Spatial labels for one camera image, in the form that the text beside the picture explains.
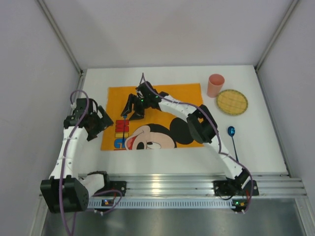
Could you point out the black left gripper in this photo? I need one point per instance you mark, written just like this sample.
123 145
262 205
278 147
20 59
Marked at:
97 123

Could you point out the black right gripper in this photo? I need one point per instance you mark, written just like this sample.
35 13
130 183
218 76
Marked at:
138 104

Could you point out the orange cartoon print cloth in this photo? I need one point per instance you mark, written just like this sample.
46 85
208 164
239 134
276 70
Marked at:
156 130

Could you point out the pink plastic cup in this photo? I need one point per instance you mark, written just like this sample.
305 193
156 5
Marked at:
215 83

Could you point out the blue metal fork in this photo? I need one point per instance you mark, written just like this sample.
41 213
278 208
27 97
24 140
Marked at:
124 125

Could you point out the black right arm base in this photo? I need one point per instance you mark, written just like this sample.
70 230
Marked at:
226 189

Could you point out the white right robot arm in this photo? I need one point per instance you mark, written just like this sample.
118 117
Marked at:
202 127

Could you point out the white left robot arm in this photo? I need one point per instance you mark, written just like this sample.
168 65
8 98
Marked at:
64 190

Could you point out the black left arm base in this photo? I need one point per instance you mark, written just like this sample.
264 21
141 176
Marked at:
112 188

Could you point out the yellow woven round plate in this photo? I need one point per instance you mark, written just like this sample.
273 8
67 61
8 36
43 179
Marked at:
232 102

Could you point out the blue metal spoon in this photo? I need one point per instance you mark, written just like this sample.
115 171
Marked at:
231 133

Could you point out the aluminium mounting rail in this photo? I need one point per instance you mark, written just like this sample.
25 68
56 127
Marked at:
191 191

